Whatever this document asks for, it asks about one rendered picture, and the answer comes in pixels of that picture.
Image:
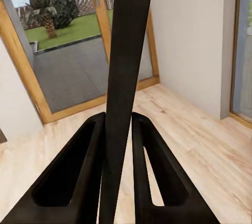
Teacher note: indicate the poster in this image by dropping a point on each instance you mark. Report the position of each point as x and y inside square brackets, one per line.
[129, 19]

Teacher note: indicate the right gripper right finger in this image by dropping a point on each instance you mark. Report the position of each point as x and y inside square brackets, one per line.
[183, 203]

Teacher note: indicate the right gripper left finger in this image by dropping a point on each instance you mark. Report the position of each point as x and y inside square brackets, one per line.
[68, 190]

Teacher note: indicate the door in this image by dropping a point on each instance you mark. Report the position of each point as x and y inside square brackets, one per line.
[61, 49]

